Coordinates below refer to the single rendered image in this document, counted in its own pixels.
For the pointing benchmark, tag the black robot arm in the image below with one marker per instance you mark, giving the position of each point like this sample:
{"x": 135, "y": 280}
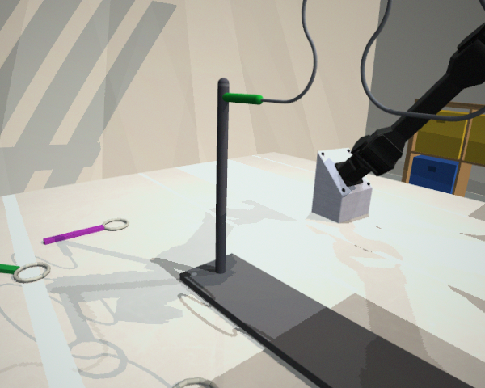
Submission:
{"x": 379, "y": 152}

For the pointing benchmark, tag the white loop with green handle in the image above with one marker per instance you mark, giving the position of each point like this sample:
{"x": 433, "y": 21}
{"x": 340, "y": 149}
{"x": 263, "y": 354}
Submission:
{"x": 14, "y": 270}

